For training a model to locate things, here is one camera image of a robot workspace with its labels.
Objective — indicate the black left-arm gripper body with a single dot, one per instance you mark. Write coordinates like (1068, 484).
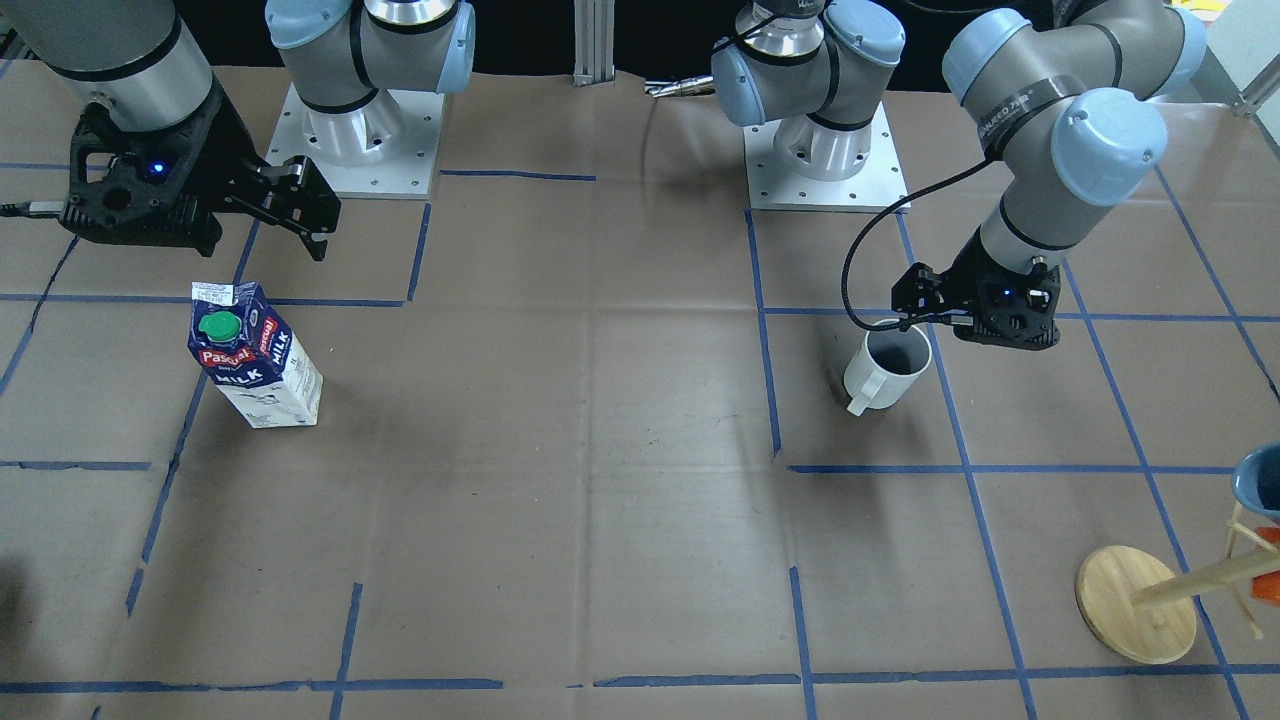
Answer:
(966, 280)

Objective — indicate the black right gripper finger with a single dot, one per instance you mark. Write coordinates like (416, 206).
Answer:
(295, 196)

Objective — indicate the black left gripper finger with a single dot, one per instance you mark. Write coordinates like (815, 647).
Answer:
(919, 296)

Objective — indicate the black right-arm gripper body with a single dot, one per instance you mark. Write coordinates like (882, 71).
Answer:
(222, 150)

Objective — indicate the white ceramic mug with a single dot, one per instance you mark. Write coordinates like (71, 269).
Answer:
(886, 366)

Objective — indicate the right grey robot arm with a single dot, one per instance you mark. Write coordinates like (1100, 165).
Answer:
(141, 61)

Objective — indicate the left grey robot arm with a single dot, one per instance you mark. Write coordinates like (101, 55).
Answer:
(1067, 109)

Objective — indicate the blue white milk carton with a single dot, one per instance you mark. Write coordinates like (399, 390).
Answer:
(253, 356)

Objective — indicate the blue mug on stand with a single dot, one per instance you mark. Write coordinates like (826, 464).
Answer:
(1256, 481)

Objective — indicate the wooden mug tree stand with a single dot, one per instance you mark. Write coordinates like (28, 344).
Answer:
(1142, 610)

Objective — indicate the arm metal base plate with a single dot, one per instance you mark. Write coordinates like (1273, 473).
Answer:
(796, 165)
(386, 150)

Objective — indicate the aluminium profile post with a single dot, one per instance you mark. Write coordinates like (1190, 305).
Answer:
(593, 42)

